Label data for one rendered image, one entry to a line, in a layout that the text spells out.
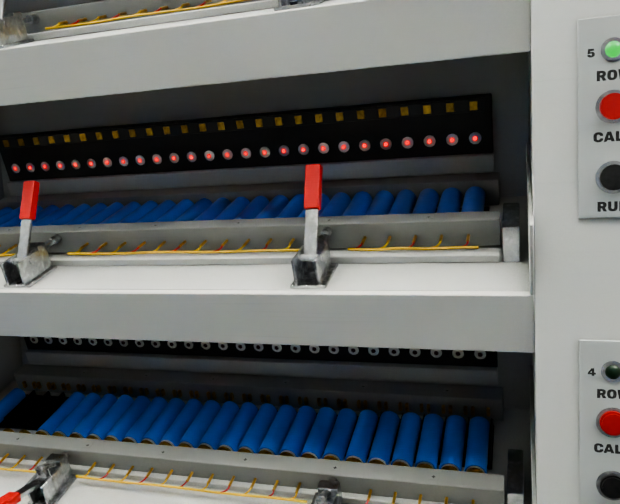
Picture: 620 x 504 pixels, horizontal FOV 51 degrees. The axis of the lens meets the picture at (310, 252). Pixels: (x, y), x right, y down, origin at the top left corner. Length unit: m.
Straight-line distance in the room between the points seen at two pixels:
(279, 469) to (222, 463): 0.05
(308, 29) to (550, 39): 0.16
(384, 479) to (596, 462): 0.17
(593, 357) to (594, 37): 0.20
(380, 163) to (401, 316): 0.20
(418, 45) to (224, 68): 0.14
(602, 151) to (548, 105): 0.04
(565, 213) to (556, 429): 0.14
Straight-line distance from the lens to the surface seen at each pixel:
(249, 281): 0.52
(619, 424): 0.48
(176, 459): 0.63
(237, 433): 0.65
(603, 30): 0.46
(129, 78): 0.55
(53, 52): 0.58
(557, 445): 0.49
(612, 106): 0.45
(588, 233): 0.45
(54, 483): 0.68
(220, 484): 0.62
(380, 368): 0.66
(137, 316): 0.56
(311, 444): 0.61
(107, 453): 0.67
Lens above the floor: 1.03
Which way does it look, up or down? 7 degrees down
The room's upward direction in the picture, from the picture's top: 3 degrees counter-clockwise
